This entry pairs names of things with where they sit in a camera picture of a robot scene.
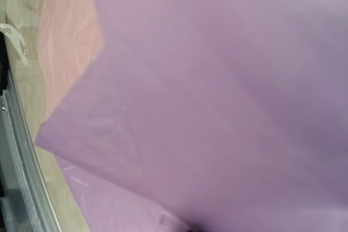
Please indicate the purple wrapping paper sheet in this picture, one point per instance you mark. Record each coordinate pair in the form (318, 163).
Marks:
(211, 115)

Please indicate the pink wrapping paper sheet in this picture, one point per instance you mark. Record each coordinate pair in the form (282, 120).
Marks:
(69, 39)

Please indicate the cream printed ribbon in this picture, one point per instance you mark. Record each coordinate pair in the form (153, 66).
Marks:
(17, 41)

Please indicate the front aluminium rail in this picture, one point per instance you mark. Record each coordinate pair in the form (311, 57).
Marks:
(25, 203)

